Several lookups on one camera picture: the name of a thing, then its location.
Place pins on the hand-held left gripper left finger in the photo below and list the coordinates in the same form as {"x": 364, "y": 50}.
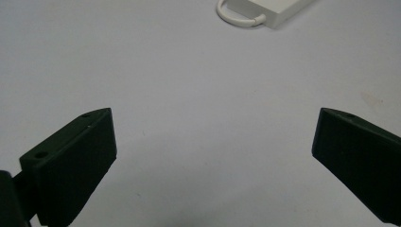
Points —
{"x": 69, "y": 167}

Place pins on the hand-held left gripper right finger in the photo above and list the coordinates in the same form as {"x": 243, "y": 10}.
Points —
{"x": 359, "y": 157}

